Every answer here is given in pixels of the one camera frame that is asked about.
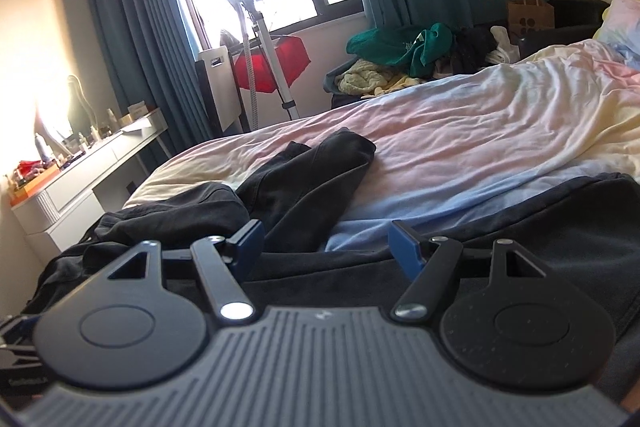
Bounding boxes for orange tray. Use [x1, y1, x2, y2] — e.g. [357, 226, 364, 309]
[12, 164, 62, 198]

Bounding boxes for pale yellow cloth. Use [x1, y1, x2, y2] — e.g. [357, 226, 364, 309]
[372, 74, 422, 98]

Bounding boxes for wavy vanity mirror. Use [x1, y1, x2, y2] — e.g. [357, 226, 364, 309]
[67, 75, 99, 136]

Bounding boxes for white vanity desk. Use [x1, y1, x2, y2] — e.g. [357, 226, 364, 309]
[11, 107, 168, 253]

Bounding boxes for black pants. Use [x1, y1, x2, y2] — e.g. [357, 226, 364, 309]
[30, 129, 640, 350]

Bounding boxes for brown paper bag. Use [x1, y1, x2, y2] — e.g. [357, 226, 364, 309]
[507, 0, 556, 32]

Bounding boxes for red garment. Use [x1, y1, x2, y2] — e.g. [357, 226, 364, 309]
[232, 36, 312, 96]

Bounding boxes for white cloth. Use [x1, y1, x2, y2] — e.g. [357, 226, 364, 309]
[487, 25, 521, 66]

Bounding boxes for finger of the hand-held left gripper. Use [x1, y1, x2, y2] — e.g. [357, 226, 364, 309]
[0, 314, 42, 353]

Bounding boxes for pastel tie-dye pillow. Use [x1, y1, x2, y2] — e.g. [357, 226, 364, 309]
[592, 0, 640, 70]

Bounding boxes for cream knitted garment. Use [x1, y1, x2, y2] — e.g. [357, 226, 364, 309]
[335, 59, 397, 96]

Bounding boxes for grey chair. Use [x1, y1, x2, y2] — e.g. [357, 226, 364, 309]
[324, 57, 362, 108]

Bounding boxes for black garment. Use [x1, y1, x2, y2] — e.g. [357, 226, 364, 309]
[452, 27, 496, 70]

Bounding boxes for pastel tie-dye duvet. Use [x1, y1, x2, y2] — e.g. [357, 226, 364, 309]
[122, 39, 640, 253]

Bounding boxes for white flat panel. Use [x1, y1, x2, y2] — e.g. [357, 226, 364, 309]
[196, 47, 244, 134]

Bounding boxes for black armchair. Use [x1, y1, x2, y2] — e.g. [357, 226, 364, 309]
[517, 0, 611, 58]

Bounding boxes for standing garment steamer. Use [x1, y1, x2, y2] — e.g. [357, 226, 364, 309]
[223, 0, 301, 122]

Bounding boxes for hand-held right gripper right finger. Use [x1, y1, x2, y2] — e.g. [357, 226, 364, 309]
[389, 220, 542, 322]

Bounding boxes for green garment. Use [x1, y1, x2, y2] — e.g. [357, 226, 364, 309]
[346, 23, 453, 78]

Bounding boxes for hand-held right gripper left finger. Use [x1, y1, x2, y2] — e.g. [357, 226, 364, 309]
[105, 219, 266, 323]

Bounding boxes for row of cosmetic bottles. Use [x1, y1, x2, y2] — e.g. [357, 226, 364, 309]
[75, 107, 121, 152]

